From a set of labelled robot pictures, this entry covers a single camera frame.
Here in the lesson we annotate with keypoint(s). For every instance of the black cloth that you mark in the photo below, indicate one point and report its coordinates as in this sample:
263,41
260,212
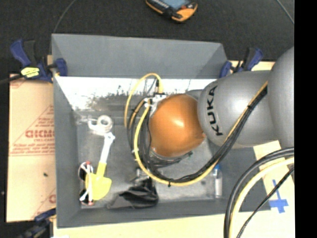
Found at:
138,196

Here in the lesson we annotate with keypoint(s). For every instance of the grey metal bin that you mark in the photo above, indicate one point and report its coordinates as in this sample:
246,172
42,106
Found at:
128,56

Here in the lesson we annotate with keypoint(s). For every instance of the black and white sunglasses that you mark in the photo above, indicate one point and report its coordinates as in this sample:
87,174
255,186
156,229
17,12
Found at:
85,168

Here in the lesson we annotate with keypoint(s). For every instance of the brown cardboard board, red print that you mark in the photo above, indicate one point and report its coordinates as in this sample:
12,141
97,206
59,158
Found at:
29,113

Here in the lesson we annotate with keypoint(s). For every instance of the clear plastic bottle, blue cap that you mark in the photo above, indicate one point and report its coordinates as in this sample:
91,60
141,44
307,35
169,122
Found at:
218,185

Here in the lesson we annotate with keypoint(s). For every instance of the yellow and white toy shovel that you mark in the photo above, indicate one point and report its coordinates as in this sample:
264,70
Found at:
100,182

